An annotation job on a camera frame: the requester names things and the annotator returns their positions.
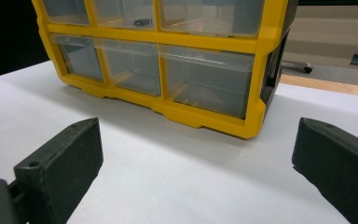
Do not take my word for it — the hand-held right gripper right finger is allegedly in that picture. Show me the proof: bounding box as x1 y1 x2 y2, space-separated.
291 117 358 224

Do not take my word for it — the small dark grey part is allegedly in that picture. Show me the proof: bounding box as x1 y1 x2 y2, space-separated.
132 18 154 27

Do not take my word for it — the set of clear plastic drawers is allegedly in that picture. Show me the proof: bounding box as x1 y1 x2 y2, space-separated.
41 0 265 120

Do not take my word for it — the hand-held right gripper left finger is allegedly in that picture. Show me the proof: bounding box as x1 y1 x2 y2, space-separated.
13 117 104 224

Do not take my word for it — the light wooden furniture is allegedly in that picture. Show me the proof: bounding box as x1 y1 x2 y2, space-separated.
283 5 358 63

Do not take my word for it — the clear storage drawer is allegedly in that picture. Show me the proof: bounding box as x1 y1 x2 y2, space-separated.
90 0 157 32

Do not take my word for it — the grey leg with caster wheel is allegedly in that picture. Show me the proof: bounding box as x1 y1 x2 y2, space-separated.
281 60 314 75

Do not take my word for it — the yellow black organizer cabinet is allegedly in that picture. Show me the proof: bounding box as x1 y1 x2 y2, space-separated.
31 0 300 140

